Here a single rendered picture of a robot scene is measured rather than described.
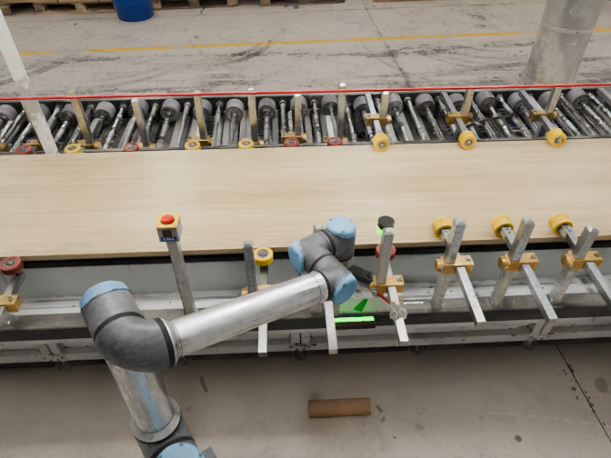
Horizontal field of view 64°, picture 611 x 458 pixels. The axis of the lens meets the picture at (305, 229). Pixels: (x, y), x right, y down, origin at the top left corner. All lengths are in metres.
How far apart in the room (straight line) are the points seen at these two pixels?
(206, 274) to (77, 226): 0.59
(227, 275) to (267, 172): 0.56
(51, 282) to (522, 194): 2.15
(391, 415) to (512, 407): 0.61
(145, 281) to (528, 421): 1.95
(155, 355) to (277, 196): 1.29
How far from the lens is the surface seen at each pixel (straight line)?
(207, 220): 2.16
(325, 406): 2.51
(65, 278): 2.35
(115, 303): 1.18
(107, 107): 3.29
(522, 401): 2.83
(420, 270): 2.25
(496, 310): 2.19
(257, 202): 2.23
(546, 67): 5.57
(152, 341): 1.11
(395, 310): 1.86
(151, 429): 1.60
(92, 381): 2.89
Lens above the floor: 2.31
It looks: 43 degrees down
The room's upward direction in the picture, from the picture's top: straight up
